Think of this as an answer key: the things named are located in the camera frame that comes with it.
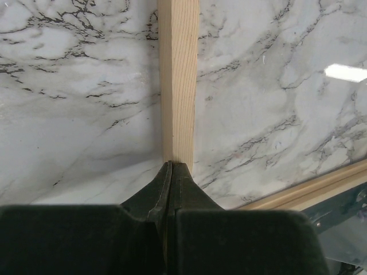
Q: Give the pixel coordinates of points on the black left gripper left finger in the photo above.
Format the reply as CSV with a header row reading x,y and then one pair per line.
x,y
88,239

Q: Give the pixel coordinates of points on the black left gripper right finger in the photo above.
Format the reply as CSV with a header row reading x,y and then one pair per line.
x,y
203,238

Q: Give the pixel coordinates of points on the light wooden picture frame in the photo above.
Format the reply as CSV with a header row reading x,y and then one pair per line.
x,y
179,80

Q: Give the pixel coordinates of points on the black table edge rail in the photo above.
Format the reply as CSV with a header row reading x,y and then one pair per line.
x,y
335,210

